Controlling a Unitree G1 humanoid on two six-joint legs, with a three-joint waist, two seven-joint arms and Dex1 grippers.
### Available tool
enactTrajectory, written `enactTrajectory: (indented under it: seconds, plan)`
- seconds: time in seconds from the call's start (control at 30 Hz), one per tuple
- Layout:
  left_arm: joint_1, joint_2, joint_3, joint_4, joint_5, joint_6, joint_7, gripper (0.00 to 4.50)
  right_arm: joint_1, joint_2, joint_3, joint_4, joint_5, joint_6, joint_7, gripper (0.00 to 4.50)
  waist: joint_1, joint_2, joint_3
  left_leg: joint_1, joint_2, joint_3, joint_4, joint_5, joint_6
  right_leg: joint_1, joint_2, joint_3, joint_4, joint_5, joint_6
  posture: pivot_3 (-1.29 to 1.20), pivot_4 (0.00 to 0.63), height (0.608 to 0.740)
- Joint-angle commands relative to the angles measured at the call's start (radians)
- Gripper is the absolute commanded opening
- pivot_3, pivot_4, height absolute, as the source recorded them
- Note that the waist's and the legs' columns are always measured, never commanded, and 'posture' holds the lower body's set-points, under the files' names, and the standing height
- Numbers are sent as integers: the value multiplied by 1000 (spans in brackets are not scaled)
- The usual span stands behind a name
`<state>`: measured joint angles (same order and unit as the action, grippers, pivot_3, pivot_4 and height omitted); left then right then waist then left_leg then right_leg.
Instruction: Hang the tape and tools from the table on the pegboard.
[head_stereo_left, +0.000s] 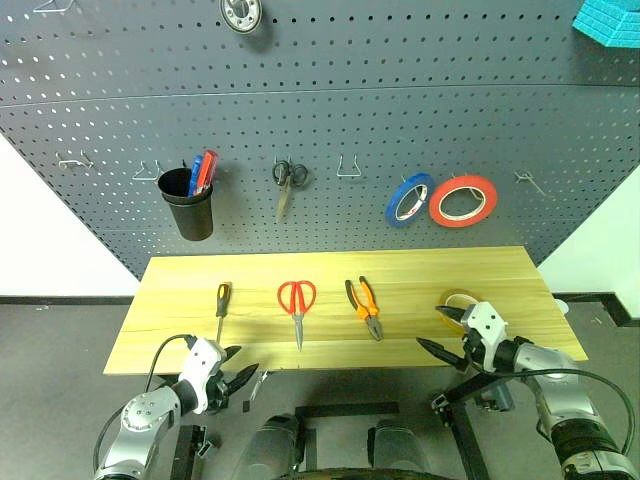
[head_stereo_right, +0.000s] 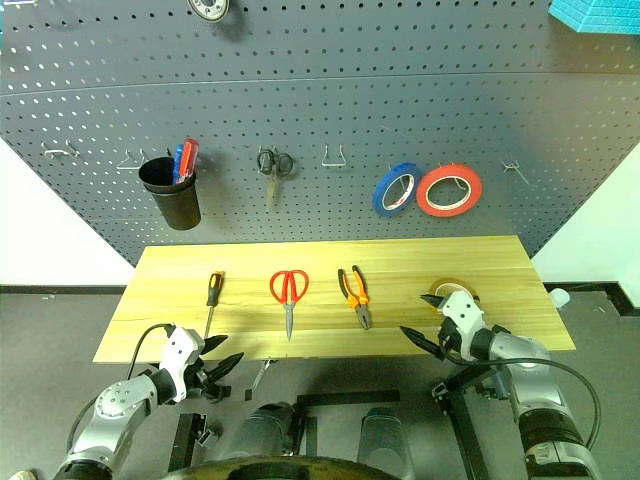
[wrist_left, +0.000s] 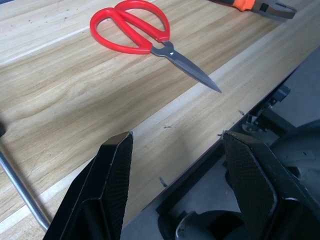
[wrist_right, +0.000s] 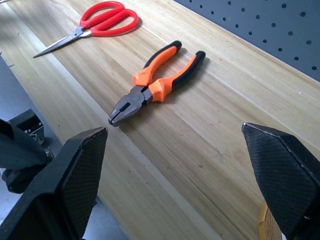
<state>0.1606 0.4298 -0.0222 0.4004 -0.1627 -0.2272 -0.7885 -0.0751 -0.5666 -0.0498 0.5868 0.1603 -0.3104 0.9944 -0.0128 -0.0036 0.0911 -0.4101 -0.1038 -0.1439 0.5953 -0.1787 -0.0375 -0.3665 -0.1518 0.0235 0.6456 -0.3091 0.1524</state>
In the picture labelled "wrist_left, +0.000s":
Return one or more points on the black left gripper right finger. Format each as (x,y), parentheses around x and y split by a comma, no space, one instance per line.
(252,180)

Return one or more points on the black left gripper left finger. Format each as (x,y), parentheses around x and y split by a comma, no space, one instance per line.
(117,170)

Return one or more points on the metal rod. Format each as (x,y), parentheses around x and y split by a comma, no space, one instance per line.
(20,186)

